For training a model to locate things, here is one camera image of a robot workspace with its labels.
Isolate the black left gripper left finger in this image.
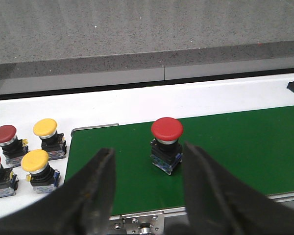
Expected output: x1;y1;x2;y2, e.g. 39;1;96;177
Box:
0;148;116;235

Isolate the green conveyor belt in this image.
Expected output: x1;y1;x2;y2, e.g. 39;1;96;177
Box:
65;106;294;214

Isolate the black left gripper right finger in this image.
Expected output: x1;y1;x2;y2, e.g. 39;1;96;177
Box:
183;141;294;235

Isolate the yellow mushroom push button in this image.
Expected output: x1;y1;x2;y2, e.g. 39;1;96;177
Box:
21;149;61;194
33;118;67;160

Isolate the aluminium conveyor side rail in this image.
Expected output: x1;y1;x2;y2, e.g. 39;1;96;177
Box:
108;190;294;235

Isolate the grey stone countertop slab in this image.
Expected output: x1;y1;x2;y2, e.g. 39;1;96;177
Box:
0;0;294;79

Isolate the red mushroom push button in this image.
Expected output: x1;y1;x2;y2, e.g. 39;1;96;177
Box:
0;157;19;198
150;117;183;175
0;124;28;168

